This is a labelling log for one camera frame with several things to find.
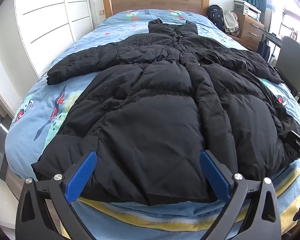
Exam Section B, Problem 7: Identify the bed with blue duvet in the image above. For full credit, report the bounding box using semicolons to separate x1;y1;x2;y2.
4;9;300;205

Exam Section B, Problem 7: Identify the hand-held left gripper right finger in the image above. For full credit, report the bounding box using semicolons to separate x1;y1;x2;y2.
199;150;282;240

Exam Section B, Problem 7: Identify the white wardrobe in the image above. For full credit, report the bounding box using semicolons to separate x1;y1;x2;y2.
14;0;94;78

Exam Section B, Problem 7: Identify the wooden nightstand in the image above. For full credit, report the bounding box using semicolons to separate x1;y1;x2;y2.
234;11;265;53

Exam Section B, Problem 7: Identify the white printer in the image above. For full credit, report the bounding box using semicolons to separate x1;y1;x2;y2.
234;1;262;20

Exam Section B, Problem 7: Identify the dark hanging bag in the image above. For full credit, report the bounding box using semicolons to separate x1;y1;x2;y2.
259;39;271;61

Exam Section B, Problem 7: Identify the window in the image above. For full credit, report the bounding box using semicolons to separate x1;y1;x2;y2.
267;0;300;38

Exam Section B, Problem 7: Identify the black backpack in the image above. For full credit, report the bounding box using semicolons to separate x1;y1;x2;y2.
206;4;225;32

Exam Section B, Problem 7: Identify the dark office chair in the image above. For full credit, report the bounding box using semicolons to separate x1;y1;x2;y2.
274;36;300;103

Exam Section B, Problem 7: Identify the black puffer coat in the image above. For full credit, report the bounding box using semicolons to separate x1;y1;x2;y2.
31;18;300;207

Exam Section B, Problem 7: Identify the glass desk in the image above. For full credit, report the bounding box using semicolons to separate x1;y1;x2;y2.
262;29;283;46

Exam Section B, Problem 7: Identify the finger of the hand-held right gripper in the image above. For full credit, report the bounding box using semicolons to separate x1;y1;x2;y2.
284;129;300;160

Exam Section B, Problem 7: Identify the beige garment on nightstand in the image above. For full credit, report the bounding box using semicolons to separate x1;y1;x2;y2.
224;11;240;37

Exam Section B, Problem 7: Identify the wooden headboard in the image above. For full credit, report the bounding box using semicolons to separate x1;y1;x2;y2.
102;0;210;20

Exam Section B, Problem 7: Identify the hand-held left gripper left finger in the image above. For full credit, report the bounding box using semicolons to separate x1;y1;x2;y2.
15;151;98;240

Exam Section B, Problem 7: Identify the yellow blue striped mattress cover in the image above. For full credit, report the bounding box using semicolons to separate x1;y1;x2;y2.
60;160;300;240

